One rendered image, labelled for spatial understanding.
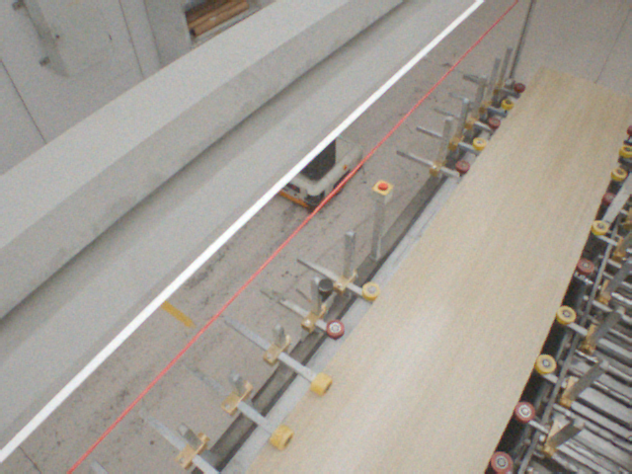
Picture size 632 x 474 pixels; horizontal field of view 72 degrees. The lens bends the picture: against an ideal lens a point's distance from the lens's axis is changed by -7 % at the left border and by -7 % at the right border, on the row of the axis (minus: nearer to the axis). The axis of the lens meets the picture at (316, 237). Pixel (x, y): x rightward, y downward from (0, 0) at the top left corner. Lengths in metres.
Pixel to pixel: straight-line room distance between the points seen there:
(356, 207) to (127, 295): 3.29
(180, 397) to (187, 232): 2.57
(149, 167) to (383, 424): 1.59
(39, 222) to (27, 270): 0.04
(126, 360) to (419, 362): 1.92
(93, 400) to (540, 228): 2.74
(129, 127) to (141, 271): 0.12
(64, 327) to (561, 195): 2.61
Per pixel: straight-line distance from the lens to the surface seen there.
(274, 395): 2.13
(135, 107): 0.43
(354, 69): 0.61
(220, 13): 4.26
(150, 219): 0.44
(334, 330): 2.01
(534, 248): 2.47
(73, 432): 3.16
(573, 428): 1.86
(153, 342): 3.20
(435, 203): 2.90
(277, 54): 0.48
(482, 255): 2.34
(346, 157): 3.65
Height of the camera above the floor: 2.69
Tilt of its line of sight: 51 degrees down
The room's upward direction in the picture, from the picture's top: 2 degrees counter-clockwise
